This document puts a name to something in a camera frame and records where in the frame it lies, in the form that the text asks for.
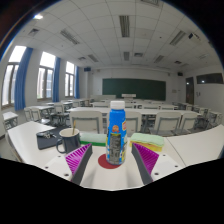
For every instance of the dark door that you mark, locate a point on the dark door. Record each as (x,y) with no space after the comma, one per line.
(190,90)

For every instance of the dark blue mug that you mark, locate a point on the dark blue mug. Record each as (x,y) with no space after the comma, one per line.
(70,143)

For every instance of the blue drink bottle white cap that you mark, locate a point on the blue drink bottle white cap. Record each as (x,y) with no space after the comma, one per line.
(116,133)

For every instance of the dark interior wall window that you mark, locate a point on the dark interior wall window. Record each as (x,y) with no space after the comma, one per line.
(209,78)

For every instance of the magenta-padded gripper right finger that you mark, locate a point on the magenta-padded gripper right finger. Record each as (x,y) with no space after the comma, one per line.
(146,160)

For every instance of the green and yellow sponge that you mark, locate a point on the green and yellow sponge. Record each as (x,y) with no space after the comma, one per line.
(146,141)

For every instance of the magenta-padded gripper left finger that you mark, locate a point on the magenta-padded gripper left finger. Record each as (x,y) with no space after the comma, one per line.
(78,160)

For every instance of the white classroom chairs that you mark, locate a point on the white classroom chairs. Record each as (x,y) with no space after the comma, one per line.
(86,120)

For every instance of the black wall speaker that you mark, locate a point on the black wall speaker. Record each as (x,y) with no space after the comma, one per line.
(87,69)
(180,73)

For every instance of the flat round red coaster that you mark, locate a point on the flat round red coaster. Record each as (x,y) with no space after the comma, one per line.
(102,161)

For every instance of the bunch of keys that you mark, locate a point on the bunch of keys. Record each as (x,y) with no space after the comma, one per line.
(46,134)

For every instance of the white classroom desks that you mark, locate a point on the white classroom desks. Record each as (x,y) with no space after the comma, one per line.
(43,107)

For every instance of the gold spoon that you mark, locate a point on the gold spoon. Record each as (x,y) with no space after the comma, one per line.
(74,126)

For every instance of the classroom windows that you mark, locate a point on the classroom windows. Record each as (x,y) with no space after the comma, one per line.
(45,80)

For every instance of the blue window curtain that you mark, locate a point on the blue window curtain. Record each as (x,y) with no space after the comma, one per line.
(56,80)
(23,80)
(77,82)

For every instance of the ceiling projector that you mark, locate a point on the ceiling projector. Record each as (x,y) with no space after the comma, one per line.
(194,36)

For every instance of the green chalkboard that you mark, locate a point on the green chalkboard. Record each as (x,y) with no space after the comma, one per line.
(133,89)

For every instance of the ceiling lights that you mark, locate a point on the ceiling lights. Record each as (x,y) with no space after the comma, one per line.
(124,26)

